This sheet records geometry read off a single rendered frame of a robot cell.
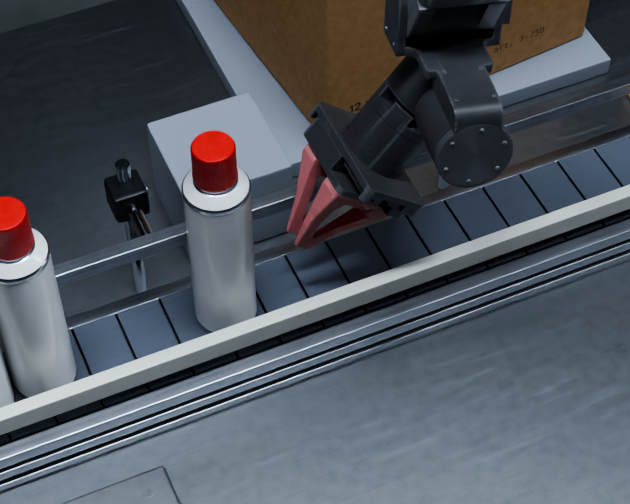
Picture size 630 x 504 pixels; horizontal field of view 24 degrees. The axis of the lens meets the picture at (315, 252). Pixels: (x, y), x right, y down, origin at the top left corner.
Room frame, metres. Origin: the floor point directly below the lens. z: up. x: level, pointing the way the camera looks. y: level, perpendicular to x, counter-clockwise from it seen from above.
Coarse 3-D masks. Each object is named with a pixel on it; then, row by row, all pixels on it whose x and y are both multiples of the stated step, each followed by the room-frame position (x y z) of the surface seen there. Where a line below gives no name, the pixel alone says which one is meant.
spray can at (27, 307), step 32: (0, 224) 0.64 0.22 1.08; (0, 256) 0.64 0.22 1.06; (32, 256) 0.64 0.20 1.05; (0, 288) 0.63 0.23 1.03; (32, 288) 0.63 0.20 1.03; (0, 320) 0.63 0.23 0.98; (32, 320) 0.63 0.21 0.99; (64, 320) 0.65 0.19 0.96; (32, 352) 0.63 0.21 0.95; (64, 352) 0.64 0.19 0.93; (32, 384) 0.63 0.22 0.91; (64, 384) 0.64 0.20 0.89
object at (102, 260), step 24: (576, 96) 0.89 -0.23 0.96; (600, 96) 0.89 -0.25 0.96; (504, 120) 0.86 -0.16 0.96; (528, 120) 0.86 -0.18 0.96; (408, 168) 0.82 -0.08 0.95; (288, 192) 0.78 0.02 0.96; (312, 192) 0.78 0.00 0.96; (264, 216) 0.76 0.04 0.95; (144, 240) 0.73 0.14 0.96; (168, 240) 0.73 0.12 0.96; (72, 264) 0.70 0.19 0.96; (96, 264) 0.71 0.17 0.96; (120, 264) 0.71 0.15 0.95
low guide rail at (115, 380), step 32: (608, 192) 0.82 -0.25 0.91; (544, 224) 0.78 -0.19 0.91; (576, 224) 0.79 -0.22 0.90; (448, 256) 0.75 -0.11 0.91; (480, 256) 0.76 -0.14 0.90; (352, 288) 0.72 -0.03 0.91; (384, 288) 0.72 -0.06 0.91; (256, 320) 0.68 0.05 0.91; (288, 320) 0.69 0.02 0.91; (160, 352) 0.65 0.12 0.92; (192, 352) 0.65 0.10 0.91; (224, 352) 0.66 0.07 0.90; (96, 384) 0.62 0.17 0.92; (128, 384) 0.63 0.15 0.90; (0, 416) 0.59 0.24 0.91; (32, 416) 0.60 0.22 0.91
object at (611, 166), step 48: (624, 144) 0.91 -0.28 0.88; (480, 192) 0.85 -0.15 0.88; (528, 192) 0.85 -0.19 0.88; (576, 192) 0.85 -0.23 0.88; (336, 240) 0.79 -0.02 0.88; (384, 240) 0.79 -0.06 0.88; (432, 240) 0.79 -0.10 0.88; (192, 288) 0.74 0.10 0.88; (288, 288) 0.74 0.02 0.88; (336, 288) 0.74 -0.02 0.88; (432, 288) 0.74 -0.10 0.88; (96, 336) 0.69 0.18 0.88; (144, 336) 0.69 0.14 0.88; (192, 336) 0.69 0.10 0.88; (288, 336) 0.69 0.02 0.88; (144, 384) 0.65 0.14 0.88
